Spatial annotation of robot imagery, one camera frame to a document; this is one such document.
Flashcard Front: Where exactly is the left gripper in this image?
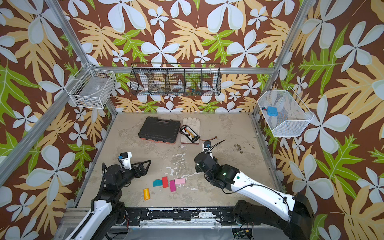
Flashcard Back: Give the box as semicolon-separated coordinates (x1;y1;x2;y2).
116;159;151;191

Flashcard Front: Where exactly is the red square block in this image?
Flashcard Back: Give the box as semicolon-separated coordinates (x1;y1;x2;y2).
162;177;169;188

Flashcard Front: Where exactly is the orange cylinder block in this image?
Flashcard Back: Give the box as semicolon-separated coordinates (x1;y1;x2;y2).
143;188;151;201

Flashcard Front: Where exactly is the magenta rectangular block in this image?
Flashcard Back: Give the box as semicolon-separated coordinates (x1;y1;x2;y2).
169;180;176;192

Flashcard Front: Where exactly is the pink rectangular block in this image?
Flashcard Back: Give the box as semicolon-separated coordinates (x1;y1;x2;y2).
175;178;186;185

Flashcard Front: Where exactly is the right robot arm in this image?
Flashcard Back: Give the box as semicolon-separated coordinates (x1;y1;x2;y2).
194;151;315;240

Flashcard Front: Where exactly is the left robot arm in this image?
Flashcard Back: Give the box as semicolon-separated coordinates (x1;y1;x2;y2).
67;160;152;240

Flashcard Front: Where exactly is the teal quarter-round block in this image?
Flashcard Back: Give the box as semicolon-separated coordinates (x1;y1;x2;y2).
153;179;163;187

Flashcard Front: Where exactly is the black tool case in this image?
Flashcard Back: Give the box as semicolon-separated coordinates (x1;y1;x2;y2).
138;117;181;144

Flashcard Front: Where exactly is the black charger board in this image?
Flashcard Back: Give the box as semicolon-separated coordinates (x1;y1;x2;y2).
179;125;200;144

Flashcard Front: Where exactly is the blue object in basket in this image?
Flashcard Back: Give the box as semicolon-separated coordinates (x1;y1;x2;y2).
262;107;279;117

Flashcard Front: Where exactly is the tape roll in basket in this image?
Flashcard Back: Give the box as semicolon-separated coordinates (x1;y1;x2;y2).
171;85;184;93

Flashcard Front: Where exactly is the white mesh basket right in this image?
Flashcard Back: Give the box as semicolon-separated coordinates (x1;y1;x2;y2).
258;88;315;138

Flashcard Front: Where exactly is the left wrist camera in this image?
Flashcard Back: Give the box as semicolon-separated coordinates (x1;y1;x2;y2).
118;152;132;170

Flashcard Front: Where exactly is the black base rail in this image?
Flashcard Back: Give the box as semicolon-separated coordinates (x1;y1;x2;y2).
125;207;236;226

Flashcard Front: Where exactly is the black wire basket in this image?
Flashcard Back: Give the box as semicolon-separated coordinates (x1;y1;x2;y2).
128;63;222;96

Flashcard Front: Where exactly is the white wire basket left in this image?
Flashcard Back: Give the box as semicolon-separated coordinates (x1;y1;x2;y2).
66;68;117;109

